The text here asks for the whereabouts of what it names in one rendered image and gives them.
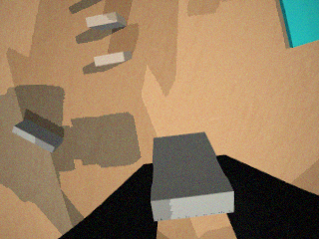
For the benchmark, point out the grey rectangular block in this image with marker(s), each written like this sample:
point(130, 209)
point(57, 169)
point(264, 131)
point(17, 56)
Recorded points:
point(112, 58)
point(31, 131)
point(102, 22)
point(187, 178)

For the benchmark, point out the cyan flat rectangular slab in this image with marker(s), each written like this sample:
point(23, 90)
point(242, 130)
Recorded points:
point(301, 19)

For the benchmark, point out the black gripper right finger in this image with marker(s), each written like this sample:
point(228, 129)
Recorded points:
point(266, 207)

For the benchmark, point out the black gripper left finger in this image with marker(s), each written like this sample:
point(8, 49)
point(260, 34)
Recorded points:
point(125, 214)

